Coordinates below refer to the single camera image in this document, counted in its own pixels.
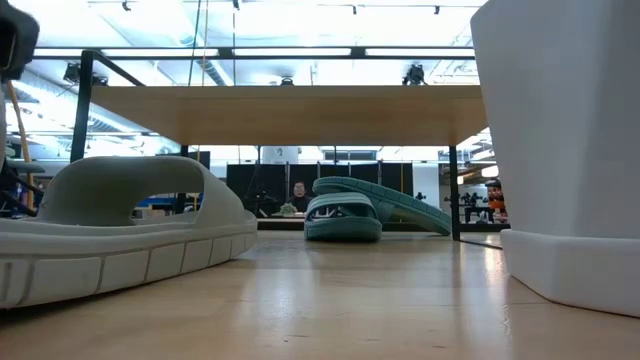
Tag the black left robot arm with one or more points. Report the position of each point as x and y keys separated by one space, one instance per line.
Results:
x=17 y=30

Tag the small green plant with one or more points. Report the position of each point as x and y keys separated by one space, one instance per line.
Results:
x=288 y=210

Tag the teal foam slide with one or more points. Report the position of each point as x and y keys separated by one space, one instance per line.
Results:
x=342 y=227
x=400 y=205

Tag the black ceiling light track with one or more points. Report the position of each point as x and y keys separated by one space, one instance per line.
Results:
x=300 y=57

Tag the orange figure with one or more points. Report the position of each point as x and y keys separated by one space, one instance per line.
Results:
x=495 y=200

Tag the white plant pot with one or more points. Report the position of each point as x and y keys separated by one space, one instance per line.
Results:
x=565 y=150

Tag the grey foam slide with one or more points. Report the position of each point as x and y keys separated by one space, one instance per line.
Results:
x=125 y=260

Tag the black ceiling spotlight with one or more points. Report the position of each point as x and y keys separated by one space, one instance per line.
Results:
x=72 y=72
x=414 y=75

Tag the black room divider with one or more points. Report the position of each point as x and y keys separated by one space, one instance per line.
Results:
x=240 y=175

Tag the wooden shelf with black frame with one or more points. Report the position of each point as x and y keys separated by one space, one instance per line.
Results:
x=300 y=115

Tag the person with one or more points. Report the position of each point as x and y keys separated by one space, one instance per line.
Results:
x=300 y=195

